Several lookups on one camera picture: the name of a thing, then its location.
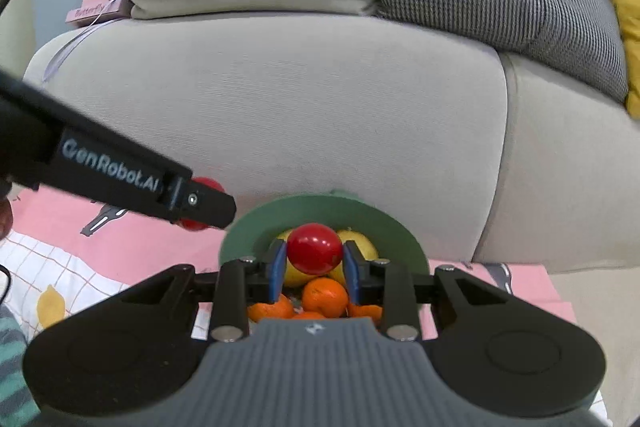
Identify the pink box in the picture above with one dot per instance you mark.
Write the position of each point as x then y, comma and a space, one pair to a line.
95, 9

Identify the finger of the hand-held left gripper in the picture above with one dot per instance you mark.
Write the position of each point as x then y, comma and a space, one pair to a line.
205, 204

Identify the grey fabric sofa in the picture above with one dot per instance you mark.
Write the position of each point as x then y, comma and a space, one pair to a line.
300, 107

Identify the red tomato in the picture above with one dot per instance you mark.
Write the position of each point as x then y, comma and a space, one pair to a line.
315, 247
205, 183

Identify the orange mandarin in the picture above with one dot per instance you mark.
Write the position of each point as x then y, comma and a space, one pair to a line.
309, 316
270, 308
365, 311
325, 297

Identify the white checked cloth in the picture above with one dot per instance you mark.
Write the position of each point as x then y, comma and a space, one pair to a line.
50, 272

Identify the teal striped cloth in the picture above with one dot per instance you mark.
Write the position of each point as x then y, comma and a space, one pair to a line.
12, 367

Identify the yellow cushion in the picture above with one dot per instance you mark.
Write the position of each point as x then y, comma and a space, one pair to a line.
626, 17

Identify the green bowl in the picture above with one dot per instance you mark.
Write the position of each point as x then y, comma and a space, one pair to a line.
325, 209

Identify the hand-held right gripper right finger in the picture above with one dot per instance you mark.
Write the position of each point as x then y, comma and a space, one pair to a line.
352, 274

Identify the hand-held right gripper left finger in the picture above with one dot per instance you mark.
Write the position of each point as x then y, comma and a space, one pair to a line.
277, 272

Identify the pink printed blanket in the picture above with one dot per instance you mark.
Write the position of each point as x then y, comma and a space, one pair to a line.
150, 247

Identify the yellow lemon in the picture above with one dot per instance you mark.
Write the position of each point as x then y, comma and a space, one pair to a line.
362, 247
295, 278

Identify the yellowish fruit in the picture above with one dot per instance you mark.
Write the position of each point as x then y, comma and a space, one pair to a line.
337, 276

